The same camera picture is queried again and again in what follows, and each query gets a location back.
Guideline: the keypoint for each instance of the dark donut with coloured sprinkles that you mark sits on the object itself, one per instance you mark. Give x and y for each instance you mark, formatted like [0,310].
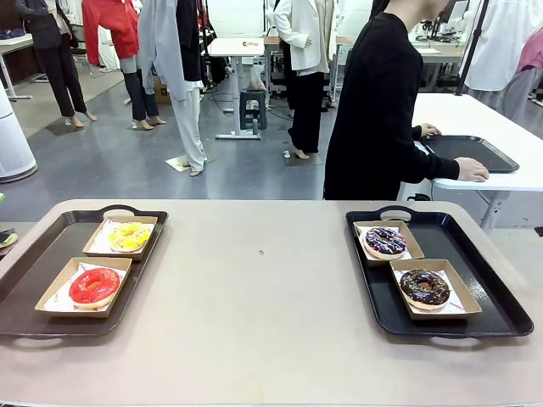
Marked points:
[373,246]

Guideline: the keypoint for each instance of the chocolate glazed donut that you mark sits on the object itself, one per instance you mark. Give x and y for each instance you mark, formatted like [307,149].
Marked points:
[409,288]

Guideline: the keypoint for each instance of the flat mannequin base plate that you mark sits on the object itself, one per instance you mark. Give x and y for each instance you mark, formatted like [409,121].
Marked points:
[178,163]

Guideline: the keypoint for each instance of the white printed paper liner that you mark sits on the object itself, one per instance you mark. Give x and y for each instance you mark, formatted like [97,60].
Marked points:
[407,254]
[57,301]
[99,239]
[456,306]

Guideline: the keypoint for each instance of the person's left forearm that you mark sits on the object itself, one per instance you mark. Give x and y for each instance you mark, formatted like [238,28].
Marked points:
[415,132]

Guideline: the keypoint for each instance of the cardboard box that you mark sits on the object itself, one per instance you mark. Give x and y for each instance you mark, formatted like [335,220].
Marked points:
[160,94]

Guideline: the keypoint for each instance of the mannequin in black suit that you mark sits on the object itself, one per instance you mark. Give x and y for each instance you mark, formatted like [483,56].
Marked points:
[53,25]

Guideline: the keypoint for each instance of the white cylindrical appliance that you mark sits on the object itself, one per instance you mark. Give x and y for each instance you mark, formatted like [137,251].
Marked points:
[12,144]

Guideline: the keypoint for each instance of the mannequin in red jacket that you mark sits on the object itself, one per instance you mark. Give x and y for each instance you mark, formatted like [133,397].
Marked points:
[112,29]

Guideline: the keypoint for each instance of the mannequin in grey coat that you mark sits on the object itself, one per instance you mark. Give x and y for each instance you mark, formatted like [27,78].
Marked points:
[161,42]

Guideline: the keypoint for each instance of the person's right forearm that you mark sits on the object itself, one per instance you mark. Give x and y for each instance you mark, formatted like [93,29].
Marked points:
[437,167]

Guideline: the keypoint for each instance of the white desk with dark clothes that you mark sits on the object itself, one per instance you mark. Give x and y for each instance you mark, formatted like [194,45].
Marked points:
[17,43]

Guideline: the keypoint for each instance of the pink garment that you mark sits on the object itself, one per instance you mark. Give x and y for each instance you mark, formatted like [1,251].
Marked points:
[532,53]

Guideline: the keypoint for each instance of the black stand pole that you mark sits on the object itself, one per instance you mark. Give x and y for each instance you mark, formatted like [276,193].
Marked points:
[471,46]

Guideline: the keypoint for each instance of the hanging white shirt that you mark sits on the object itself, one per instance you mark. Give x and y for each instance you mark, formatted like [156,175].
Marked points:
[505,42]

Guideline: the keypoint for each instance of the person's left hand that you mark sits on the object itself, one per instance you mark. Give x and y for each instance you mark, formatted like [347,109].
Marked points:
[429,129]

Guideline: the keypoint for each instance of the kraft paper food box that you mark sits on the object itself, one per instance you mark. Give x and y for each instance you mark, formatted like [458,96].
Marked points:
[441,316]
[72,313]
[377,261]
[119,255]

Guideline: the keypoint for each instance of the light wooden background desk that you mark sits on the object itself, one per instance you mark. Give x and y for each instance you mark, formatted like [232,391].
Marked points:
[441,53]

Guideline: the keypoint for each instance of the grey garment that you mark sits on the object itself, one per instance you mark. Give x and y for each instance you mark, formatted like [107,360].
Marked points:
[522,91]

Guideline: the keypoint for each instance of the white top standing desk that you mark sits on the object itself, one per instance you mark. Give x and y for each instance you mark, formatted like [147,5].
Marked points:
[235,46]

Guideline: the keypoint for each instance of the yellow sprinkled donut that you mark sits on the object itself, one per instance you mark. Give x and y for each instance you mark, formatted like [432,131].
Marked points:
[121,241]

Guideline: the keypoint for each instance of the mannequin in white jacket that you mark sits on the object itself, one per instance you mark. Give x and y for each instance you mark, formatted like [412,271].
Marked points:
[301,34]

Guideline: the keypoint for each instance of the black serving tray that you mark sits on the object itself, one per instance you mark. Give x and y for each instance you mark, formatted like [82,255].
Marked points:
[466,148]

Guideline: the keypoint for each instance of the person in black cardigan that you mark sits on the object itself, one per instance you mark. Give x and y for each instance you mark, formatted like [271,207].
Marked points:
[373,106]

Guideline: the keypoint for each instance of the dark sneaker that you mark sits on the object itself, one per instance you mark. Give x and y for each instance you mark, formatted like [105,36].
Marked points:
[8,238]

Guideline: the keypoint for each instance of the person's right hand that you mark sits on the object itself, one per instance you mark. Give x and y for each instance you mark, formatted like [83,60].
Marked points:
[473,169]

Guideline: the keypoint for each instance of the black plastic stool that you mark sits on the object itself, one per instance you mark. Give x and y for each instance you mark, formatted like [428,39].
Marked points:
[253,106]

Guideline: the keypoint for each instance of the large white table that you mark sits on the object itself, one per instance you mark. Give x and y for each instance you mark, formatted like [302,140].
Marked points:
[466,114]

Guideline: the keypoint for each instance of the small black floor object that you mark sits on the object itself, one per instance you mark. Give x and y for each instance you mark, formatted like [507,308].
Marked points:
[418,197]

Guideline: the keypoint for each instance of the small dark bottle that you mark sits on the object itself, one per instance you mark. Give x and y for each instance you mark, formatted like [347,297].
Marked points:
[255,126]

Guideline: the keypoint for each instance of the red glazed donut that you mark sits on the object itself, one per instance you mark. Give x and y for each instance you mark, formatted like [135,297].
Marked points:
[80,292]

